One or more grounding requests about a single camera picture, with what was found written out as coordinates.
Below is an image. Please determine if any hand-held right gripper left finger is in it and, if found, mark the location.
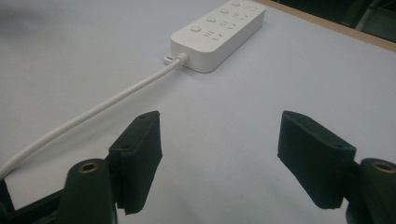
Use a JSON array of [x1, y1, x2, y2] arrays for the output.
[[106, 110, 163, 216]]

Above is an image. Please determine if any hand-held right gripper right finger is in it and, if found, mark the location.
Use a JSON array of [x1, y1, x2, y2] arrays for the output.
[[276, 110, 358, 210]]

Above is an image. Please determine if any white power strip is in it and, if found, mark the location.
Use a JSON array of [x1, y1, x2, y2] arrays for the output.
[[170, 0, 267, 74]]

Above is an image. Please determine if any white power strip cable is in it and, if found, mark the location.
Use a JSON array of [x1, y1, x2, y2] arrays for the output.
[[0, 52, 190, 181]]

